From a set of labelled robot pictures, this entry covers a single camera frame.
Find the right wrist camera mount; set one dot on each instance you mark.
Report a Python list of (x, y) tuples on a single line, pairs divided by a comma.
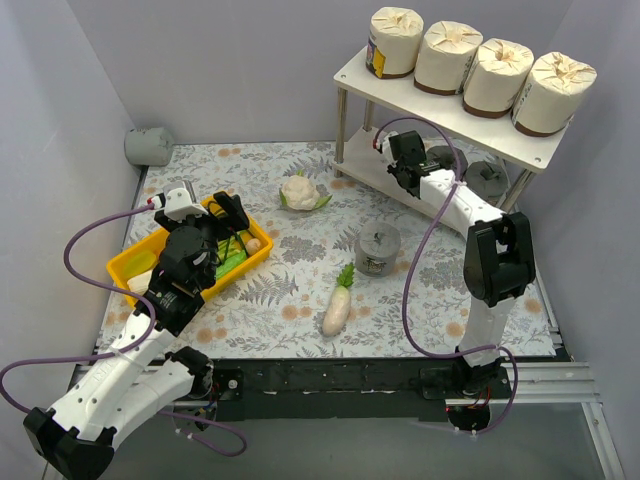
[(382, 145)]

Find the grey roll with logo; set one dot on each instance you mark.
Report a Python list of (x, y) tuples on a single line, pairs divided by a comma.
[(376, 249)]

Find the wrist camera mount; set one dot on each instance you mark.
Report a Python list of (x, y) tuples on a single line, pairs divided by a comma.
[(382, 145), (178, 201)]

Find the white two-tier shelf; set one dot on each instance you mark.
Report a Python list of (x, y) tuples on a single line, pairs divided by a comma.
[(356, 158)]

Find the green vegetable in tray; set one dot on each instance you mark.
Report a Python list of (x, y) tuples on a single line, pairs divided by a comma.
[(225, 265)]

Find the cream roll with cartoon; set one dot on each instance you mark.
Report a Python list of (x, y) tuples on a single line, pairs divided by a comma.
[(496, 77)]

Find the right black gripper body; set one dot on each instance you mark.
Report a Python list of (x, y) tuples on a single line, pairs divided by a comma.
[(407, 163)]

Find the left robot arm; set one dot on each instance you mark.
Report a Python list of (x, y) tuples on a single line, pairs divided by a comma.
[(79, 433)]

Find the white cauliflower with leaves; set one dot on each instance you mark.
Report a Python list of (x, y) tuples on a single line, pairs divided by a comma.
[(299, 193)]

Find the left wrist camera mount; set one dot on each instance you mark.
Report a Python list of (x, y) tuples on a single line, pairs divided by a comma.
[(178, 201)]

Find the white daikon radish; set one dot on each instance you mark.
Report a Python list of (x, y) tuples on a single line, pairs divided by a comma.
[(340, 303)]

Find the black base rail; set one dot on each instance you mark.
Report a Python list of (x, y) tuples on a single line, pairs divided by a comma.
[(360, 388)]

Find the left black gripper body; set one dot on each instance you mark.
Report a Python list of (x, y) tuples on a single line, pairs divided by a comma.
[(201, 220)]

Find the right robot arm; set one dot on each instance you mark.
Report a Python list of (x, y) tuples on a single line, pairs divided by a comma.
[(498, 262)]

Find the cream roll with label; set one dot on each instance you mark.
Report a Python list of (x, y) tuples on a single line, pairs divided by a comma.
[(445, 56)]

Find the yellow plastic tray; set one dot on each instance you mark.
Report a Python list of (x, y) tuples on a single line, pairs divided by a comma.
[(143, 256)]

